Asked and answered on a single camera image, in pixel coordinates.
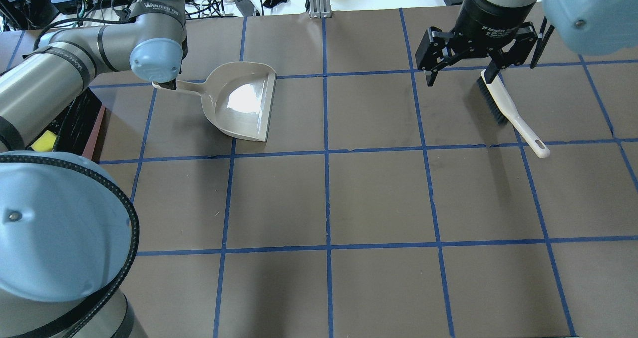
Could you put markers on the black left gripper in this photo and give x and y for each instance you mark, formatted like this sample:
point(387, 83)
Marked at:
point(170, 84)

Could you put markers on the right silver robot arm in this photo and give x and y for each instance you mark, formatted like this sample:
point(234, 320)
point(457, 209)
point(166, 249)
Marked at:
point(587, 27)

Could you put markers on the black lined trash bin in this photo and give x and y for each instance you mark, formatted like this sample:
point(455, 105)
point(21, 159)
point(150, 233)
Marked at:
point(79, 125)

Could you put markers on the yellow green sponge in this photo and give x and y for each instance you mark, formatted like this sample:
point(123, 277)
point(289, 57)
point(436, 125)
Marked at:
point(45, 142)

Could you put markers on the white hand brush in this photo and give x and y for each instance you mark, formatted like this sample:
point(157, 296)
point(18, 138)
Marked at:
point(504, 111)

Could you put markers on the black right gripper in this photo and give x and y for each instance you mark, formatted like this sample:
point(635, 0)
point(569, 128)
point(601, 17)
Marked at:
point(491, 16)

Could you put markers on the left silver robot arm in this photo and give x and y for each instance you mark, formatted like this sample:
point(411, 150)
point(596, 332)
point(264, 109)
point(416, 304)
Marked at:
point(69, 234)

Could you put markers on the beige plastic dustpan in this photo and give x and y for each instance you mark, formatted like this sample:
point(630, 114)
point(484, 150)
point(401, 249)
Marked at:
point(236, 97)

